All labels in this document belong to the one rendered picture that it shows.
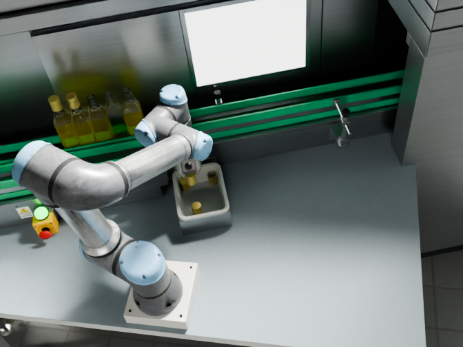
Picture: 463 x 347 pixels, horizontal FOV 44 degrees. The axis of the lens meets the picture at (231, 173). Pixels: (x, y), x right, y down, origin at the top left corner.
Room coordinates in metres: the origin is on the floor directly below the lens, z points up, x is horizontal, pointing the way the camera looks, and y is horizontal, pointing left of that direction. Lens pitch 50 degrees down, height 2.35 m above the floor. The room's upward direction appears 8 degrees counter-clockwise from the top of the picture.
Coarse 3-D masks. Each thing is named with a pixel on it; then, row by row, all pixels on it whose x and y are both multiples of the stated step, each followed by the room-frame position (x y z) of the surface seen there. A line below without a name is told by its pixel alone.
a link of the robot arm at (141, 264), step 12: (132, 240) 0.94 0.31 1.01; (120, 252) 0.90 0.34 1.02; (132, 252) 0.89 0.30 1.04; (144, 252) 0.88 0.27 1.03; (156, 252) 0.88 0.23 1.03; (120, 264) 0.86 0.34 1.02; (132, 264) 0.85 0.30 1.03; (144, 264) 0.85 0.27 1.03; (156, 264) 0.84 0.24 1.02; (120, 276) 0.85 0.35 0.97; (132, 276) 0.82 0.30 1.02; (144, 276) 0.82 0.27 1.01; (156, 276) 0.82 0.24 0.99; (168, 276) 0.86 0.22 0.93; (144, 288) 0.81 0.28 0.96; (156, 288) 0.82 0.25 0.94
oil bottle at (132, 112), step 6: (138, 102) 1.45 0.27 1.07; (126, 108) 1.42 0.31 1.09; (132, 108) 1.42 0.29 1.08; (138, 108) 1.42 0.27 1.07; (126, 114) 1.41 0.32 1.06; (132, 114) 1.41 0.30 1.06; (138, 114) 1.42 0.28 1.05; (126, 120) 1.41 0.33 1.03; (132, 120) 1.41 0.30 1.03; (138, 120) 1.42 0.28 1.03; (132, 126) 1.41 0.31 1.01; (132, 132) 1.41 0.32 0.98
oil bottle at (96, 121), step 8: (88, 112) 1.42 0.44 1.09; (96, 112) 1.41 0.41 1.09; (104, 112) 1.43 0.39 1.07; (96, 120) 1.41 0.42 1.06; (104, 120) 1.41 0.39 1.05; (96, 128) 1.41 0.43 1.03; (104, 128) 1.41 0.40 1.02; (96, 136) 1.41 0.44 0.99; (104, 136) 1.41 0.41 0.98; (112, 136) 1.42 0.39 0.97
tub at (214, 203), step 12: (204, 168) 1.33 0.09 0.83; (216, 168) 1.33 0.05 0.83; (204, 180) 1.33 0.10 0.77; (180, 192) 1.27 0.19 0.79; (192, 192) 1.28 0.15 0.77; (204, 192) 1.27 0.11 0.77; (216, 192) 1.27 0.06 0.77; (180, 204) 1.19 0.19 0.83; (204, 204) 1.22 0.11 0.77; (216, 204) 1.21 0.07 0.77; (228, 204) 1.15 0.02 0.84; (180, 216) 1.13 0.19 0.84; (192, 216) 1.12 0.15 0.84; (204, 216) 1.12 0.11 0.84
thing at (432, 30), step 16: (400, 0) 1.50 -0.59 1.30; (416, 0) 1.40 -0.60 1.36; (432, 0) 1.31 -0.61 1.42; (448, 0) 1.29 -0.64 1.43; (400, 16) 1.48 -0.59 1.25; (416, 16) 1.38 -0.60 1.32; (432, 16) 1.29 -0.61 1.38; (448, 16) 1.29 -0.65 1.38; (416, 32) 1.36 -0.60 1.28; (432, 32) 1.28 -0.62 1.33; (448, 32) 1.29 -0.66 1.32; (432, 48) 1.28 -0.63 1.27; (448, 48) 1.29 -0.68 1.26
